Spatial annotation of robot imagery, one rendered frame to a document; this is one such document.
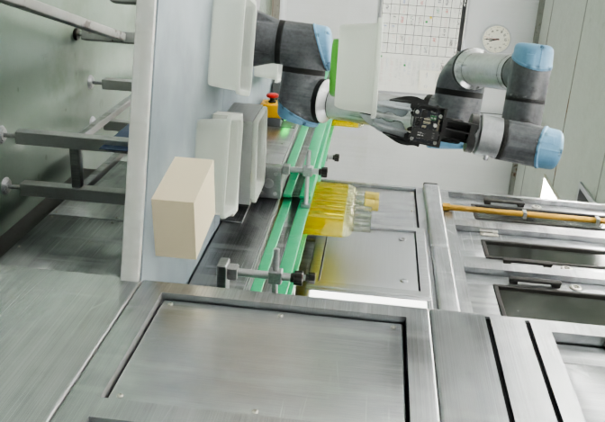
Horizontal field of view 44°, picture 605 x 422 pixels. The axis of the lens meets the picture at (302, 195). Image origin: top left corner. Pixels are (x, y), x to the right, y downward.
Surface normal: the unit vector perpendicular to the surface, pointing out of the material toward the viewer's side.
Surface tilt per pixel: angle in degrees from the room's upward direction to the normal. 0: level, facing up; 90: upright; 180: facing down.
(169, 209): 90
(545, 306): 90
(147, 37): 90
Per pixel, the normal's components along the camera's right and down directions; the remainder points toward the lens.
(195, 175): 0.04, -0.86
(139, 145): -0.09, 0.10
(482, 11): -0.11, 0.36
